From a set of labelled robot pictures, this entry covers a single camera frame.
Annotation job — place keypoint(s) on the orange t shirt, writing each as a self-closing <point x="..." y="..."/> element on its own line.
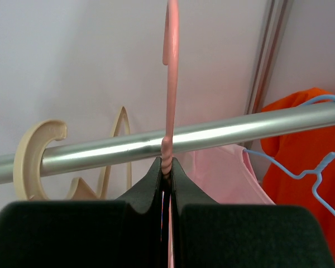
<point x="298" y="152"/>

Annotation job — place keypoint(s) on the pink wire hanger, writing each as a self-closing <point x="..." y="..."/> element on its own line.
<point x="170" y="58"/>

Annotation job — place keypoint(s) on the metal clothes rack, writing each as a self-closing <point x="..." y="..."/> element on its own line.
<point x="117" y="150"/>

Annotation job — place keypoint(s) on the beige plastic hanger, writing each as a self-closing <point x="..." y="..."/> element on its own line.
<point x="28" y="159"/>

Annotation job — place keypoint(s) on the blue wire hanger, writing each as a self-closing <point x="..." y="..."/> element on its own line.
<point x="317" y="171"/>

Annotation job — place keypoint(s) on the light pink tank top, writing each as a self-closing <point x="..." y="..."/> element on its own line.
<point x="225" y="174"/>

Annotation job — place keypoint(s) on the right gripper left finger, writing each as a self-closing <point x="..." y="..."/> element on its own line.
<point x="125" y="232"/>

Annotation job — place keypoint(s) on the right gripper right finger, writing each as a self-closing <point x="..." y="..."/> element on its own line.
<point x="209" y="234"/>

